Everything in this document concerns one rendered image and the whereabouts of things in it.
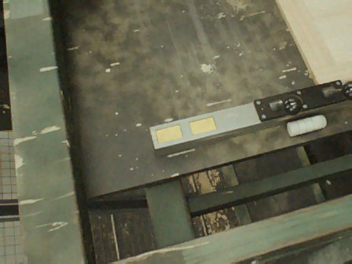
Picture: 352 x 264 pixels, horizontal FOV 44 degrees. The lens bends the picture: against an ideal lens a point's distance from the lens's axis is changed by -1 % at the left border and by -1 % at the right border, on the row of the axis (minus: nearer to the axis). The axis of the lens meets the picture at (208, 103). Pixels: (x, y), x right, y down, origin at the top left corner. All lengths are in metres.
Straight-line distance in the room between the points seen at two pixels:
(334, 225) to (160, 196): 0.34
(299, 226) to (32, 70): 0.60
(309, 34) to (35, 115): 0.64
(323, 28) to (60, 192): 0.70
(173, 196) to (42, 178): 0.26
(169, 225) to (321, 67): 0.48
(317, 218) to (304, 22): 0.49
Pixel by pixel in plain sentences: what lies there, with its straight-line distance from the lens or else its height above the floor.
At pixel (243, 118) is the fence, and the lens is 0.91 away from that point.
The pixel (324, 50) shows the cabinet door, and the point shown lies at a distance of 1.06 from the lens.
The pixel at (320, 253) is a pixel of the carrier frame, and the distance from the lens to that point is 1.74.
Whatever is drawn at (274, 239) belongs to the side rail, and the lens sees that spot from 0.82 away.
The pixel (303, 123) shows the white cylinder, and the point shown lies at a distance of 0.94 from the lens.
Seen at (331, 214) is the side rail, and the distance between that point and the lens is 0.85.
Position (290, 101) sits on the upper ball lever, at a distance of 0.80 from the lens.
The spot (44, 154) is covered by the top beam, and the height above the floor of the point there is 1.88.
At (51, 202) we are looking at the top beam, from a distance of 0.81.
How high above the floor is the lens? 2.15
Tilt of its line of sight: 38 degrees down
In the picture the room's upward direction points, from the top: 83 degrees counter-clockwise
